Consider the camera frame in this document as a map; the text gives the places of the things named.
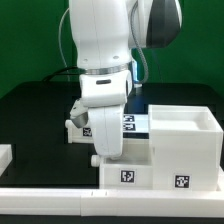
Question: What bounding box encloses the large white drawer box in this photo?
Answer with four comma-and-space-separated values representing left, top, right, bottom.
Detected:
148, 105, 223, 191

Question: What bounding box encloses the paper sheet with fiducial markers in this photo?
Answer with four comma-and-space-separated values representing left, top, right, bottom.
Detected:
123, 114, 149, 134

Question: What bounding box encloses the small white drawer with knob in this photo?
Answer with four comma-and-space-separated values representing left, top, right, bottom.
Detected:
65, 120, 93, 143

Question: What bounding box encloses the black cable bundle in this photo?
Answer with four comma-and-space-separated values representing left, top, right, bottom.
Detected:
42, 66, 81, 83

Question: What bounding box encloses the white front fence bar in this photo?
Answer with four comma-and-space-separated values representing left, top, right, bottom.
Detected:
0, 188, 224, 218

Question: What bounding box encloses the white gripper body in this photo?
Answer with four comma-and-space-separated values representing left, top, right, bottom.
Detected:
88, 105, 124, 158

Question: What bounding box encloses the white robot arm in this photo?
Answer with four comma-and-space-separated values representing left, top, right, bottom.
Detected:
69, 0, 182, 157

